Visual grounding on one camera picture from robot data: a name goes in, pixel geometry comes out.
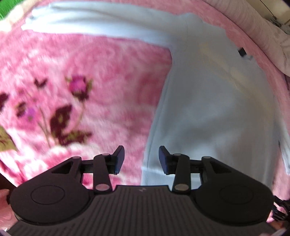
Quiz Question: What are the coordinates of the light blue shirt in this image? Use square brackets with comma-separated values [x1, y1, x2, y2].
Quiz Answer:
[22, 1, 289, 187]

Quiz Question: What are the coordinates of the green cream mat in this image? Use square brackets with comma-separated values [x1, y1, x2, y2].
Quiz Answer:
[0, 0, 44, 26]

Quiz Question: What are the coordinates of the pink rose blanket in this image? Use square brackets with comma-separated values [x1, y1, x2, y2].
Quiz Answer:
[1, 1, 289, 235]

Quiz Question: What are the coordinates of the striped grey duvet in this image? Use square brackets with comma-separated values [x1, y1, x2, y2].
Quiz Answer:
[206, 0, 289, 76]

